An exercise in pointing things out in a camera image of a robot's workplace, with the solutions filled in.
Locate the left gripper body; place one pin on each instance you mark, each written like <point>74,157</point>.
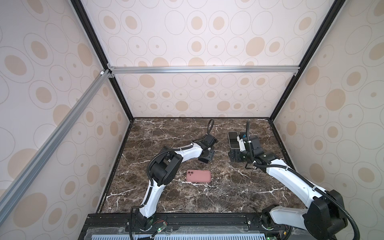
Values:
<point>209,156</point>

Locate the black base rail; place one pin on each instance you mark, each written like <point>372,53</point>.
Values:
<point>184,226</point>

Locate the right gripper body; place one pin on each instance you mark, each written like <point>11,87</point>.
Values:
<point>241,156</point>

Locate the pink phone case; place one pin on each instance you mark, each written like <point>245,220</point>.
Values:
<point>198,176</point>

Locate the diagonal aluminium rail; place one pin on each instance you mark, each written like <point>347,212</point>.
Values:
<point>23,181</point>

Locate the horizontal aluminium rail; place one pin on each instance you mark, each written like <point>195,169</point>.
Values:
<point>205,69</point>

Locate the black corner frame post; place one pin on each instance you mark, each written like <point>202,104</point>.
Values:
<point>96,44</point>

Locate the right black corner post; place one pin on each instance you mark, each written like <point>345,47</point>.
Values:
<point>319,36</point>

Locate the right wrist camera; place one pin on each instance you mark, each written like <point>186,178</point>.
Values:
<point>241,144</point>

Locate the silver phone dark screen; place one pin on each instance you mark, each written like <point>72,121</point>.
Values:
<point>233,140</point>

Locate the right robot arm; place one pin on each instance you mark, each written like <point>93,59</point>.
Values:
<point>324,215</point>

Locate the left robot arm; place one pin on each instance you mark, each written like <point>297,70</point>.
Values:
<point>163,168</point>

